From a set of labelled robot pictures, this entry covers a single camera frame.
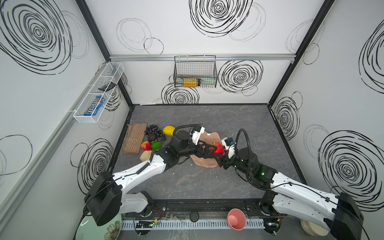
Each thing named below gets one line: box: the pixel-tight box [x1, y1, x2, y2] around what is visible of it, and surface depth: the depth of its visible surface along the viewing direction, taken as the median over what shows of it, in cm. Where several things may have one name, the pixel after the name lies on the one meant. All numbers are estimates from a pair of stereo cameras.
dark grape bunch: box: [144, 124, 167, 141], surface depth 101 cm
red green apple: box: [141, 141, 152, 151], surface depth 95 cm
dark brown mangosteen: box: [148, 133, 158, 142], surface depth 98 cm
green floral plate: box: [75, 213, 122, 240], surface depth 68 cm
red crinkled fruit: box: [209, 142, 225, 154], surface depth 74 cm
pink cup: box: [227, 208, 247, 231], surface depth 71 cm
